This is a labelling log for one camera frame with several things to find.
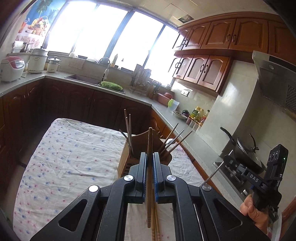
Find lower dark wooden cabinets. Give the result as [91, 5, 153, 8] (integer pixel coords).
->
[0, 77, 223, 195]

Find metal chopstick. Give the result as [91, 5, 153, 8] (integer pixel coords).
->
[200, 161, 224, 187]

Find person's right hand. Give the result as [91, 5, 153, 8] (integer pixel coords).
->
[240, 194, 269, 234]

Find upper wooden wall cabinets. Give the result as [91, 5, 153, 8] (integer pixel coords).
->
[169, 11, 295, 95]

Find wooden chopstick pair left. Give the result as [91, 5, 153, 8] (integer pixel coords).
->
[124, 109, 133, 157]

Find wooden utensil holder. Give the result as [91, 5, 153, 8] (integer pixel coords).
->
[117, 130, 172, 178]

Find metal spoon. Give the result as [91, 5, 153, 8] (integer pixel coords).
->
[165, 138, 174, 147]

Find yellow dish soap bottle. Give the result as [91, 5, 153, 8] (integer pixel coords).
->
[110, 54, 118, 67]

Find small white electric pot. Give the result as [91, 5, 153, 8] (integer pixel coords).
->
[47, 56, 61, 73]

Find white jug green lid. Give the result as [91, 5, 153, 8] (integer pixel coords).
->
[168, 99, 179, 112]

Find wooden chopstick centre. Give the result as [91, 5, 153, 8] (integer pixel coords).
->
[152, 190, 161, 241]

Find green sink basket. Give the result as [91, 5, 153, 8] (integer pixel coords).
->
[100, 81, 123, 91]

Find steel range hood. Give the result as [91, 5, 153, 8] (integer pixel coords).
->
[252, 51, 295, 115]

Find brown wooden chopstick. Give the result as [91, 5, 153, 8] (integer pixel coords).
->
[147, 127, 152, 228]

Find white pink rice cooker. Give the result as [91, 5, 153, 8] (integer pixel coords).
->
[1, 56, 25, 82]

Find pink plastic basin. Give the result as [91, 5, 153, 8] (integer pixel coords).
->
[157, 92, 173, 106]

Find black wok pan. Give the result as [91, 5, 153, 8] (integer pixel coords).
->
[220, 127, 266, 174]

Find yellow cooking oil bottle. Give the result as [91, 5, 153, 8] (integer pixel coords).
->
[190, 106, 200, 118]

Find tropical beach poster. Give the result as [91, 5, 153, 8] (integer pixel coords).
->
[15, 0, 66, 49]

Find white slow cooker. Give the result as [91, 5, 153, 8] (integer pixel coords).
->
[27, 46, 48, 73]

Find wall power socket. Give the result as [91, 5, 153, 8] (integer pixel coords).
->
[181, 90, 190, 96]

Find kitchen sink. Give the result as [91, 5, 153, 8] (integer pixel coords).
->
[66, 74, 125, 94]

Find dish drying rack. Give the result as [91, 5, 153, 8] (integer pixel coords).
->
[129, 64, 161, 99]

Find floral white tablecloth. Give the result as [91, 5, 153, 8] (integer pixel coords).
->
[13, 118, 204, 240]

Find plate with food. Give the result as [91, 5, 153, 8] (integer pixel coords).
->
[173, 110, 188, 121]

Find chrome kitchen faucet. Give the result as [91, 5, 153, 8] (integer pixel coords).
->
[97, 56, 111, 81]

